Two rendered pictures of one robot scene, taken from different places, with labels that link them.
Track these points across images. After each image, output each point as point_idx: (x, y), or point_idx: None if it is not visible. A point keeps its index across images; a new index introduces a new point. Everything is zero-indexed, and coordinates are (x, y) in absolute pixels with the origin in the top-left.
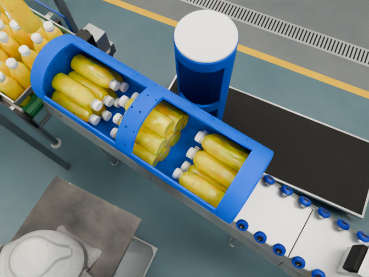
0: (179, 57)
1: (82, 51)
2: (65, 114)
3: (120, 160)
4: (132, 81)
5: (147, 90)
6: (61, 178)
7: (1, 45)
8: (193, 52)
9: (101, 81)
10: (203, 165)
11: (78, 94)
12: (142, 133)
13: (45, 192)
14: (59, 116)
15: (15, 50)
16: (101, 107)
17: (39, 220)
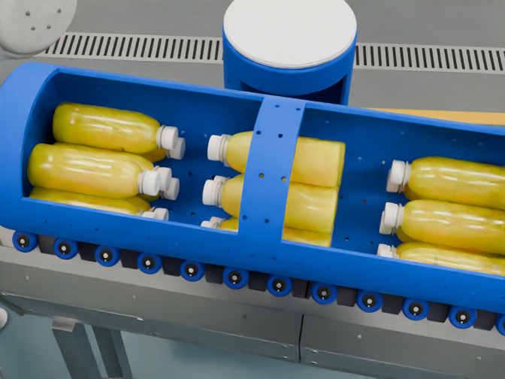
0: (255, 77)
1: (54, 107)
2: (84, 222)
3: (209, 325)
4: (190, 131)
5: (270, 101)
6: (118, 377)
7: None
8: (282, 54)
9: (140, 135)
10: (434, 221)
11: (104, 168)
12: (288, 192)
13: None
14: (20, 283)
15: None
16: (158, 186)
17: None
